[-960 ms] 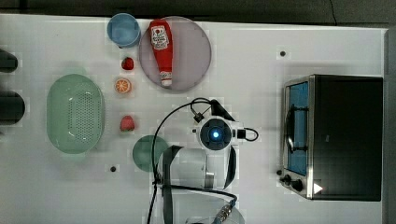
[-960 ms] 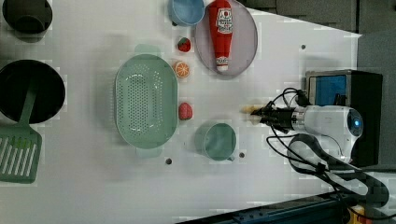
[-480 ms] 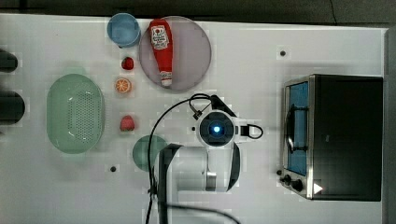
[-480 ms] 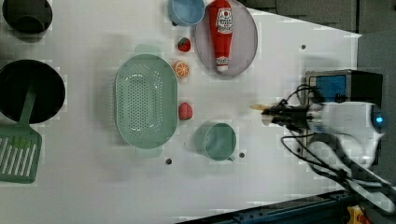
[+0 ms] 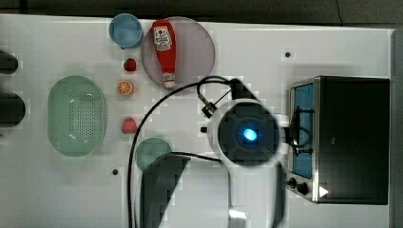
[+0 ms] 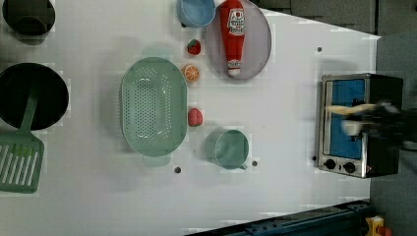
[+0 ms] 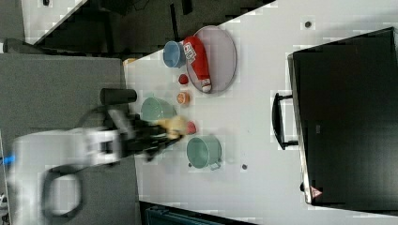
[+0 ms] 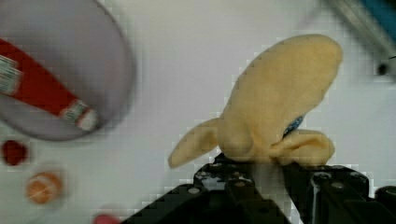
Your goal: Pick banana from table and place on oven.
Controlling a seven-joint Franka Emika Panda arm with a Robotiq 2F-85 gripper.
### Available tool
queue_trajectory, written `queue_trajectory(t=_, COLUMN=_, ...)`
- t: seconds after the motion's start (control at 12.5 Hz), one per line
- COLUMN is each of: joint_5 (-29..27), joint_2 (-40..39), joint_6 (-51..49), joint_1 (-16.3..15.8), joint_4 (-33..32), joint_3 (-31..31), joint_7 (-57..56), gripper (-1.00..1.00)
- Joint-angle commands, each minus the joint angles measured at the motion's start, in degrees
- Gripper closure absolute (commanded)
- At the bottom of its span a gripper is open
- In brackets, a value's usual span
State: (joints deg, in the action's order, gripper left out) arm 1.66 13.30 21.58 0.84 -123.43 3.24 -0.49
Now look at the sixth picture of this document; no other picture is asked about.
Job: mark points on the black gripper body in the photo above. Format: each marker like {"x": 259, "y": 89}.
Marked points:
{"x": 385, "y": 121}

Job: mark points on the peeled plush banana toy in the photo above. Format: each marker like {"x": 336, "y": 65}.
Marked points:
{"x": 349, "y": 127}

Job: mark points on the silver black toaster oven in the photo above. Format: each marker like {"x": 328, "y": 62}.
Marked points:
{"x": 361, "y": 156}

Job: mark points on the green plastic cup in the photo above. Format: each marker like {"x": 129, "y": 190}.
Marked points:
{"x": 227, "y": 148}

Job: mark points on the grey round plate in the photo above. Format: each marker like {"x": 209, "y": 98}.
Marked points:
{"x": 256, "y": 47}

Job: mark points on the red plush ketchup bottle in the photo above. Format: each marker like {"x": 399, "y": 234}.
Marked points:
{"x": 232, "y": 25}

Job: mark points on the pink plush fruit toy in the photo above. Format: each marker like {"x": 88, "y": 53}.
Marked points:
{"x": 195, "y": 117}

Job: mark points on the orange slice toy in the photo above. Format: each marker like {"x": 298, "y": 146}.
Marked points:
{"x": 191, "y": 73}

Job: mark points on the red plush strawberry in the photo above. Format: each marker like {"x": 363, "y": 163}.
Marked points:
{"x": 194, "y": 47}

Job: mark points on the blue plastic cup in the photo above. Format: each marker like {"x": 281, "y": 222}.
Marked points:
{"x": 195, "y": 13}

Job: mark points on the green plastic colander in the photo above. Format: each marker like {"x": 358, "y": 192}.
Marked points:
{"x": 153, "y": 98}

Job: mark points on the green slotted spatula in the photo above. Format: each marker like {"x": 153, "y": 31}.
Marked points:
{"x": 21, "y": 155}

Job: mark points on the black pot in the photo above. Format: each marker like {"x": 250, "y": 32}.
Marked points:
{"x": 29, "y": 17}

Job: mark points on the black round pan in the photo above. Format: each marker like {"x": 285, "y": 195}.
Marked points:
{"x": 50, "y": 89}

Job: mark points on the blue metal frame rail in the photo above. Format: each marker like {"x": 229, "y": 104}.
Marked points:
{"x": 340, "y": 220}

